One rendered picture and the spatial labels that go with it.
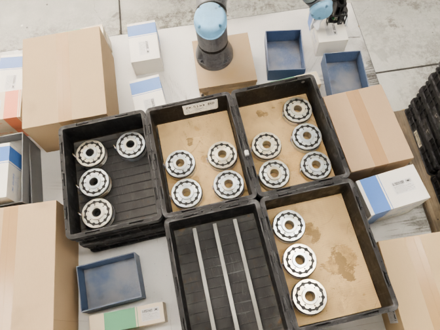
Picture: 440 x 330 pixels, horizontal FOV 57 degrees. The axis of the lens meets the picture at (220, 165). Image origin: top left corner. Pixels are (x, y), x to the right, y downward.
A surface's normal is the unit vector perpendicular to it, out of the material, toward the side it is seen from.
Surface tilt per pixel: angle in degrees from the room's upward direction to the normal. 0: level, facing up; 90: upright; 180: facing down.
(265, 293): 0
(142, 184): 0
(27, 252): 0
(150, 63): 90
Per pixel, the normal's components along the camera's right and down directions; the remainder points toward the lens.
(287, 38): 0.02, 0.92
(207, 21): -0.07, -0.24
